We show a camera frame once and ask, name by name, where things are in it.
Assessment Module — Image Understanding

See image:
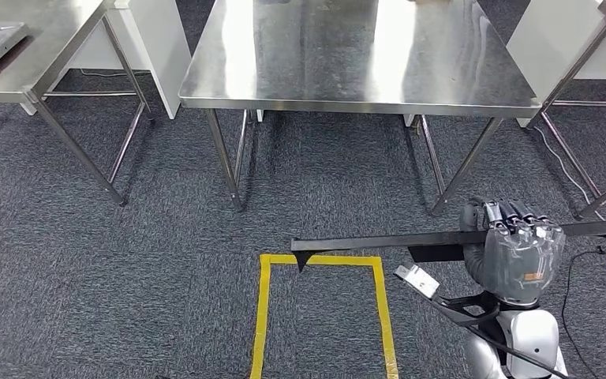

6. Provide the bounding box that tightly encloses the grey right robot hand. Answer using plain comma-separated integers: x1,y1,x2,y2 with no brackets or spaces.
458,197,567,306

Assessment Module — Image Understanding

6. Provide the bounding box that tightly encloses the black plastic panel part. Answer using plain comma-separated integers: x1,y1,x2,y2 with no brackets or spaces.
290,218,606,274

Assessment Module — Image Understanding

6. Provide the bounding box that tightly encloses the stainless steel workbench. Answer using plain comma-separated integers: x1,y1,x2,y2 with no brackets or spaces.
178,0,543,216

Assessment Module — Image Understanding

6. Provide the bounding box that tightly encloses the white desk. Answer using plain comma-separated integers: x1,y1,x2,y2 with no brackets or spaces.
21,0,193,120
507,0,606,129

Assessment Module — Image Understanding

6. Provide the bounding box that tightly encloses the yellow floor tape square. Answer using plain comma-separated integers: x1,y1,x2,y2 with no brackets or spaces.
249,253,400,379

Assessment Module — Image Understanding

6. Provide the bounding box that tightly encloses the thin black floor cable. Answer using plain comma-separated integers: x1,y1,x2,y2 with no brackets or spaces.
560,246,606,367

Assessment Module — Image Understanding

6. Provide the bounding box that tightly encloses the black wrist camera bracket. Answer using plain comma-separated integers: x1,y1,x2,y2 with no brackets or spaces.
394,272,503,328

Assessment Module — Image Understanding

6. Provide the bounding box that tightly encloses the white floor cable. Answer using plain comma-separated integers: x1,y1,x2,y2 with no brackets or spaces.
533,125,606,222

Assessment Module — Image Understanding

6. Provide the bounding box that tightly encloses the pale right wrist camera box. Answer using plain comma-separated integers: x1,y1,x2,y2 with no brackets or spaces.
394,264,441,300

